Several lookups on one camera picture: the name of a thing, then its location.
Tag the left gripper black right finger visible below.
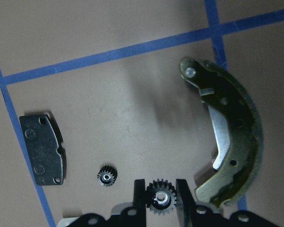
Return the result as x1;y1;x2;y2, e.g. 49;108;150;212
176;179;195;227

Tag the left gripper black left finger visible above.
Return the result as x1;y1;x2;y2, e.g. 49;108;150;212
133;179;146;227

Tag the black bearing gear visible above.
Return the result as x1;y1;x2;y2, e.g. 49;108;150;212
97;163;118;187
146;179;177;215

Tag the dark brake shoe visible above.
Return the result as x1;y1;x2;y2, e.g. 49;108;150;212
179;57;263;208

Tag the black brake pad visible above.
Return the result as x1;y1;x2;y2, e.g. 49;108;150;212
19;113;66;186

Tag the white curved plastic bracket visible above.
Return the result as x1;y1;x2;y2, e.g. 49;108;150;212
57;208;83;227

